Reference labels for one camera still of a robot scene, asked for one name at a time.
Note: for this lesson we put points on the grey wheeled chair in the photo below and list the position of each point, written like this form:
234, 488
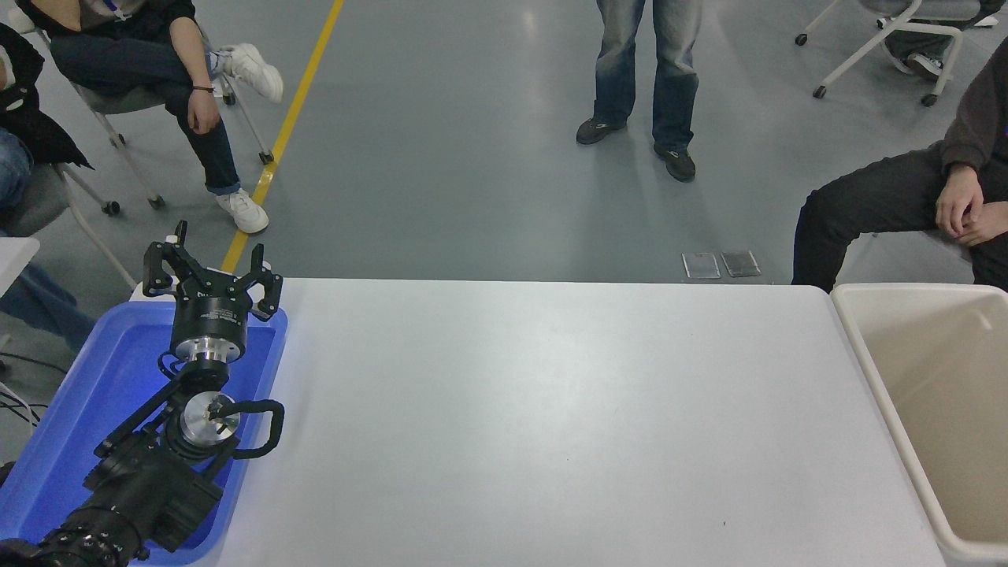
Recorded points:
906, 20
35, 197
126, 101

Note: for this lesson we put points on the person's right hand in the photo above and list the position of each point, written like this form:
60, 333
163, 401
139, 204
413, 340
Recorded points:
959, 197

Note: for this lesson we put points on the silver floor plate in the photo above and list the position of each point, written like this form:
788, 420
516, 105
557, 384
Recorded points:
701, 265
740, 263

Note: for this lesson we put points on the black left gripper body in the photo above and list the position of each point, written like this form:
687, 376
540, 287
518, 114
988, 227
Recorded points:
211, 315

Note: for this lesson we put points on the blue plastic tray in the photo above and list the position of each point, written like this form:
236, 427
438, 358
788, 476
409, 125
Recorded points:
87, 394

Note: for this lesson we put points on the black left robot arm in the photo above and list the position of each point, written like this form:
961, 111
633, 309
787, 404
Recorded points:
150, 488

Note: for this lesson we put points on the person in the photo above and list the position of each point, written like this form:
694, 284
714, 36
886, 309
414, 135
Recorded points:
24, 118
921, 61
118, 59
646, 71
874, 197

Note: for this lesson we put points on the small white side table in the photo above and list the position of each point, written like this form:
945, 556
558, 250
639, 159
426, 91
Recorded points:
14, 256

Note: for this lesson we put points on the person's left hand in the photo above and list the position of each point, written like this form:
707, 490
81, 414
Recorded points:
991, 224
205, 112

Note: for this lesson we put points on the large pale plastic bin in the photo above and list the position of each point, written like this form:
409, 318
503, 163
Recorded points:
937, 394

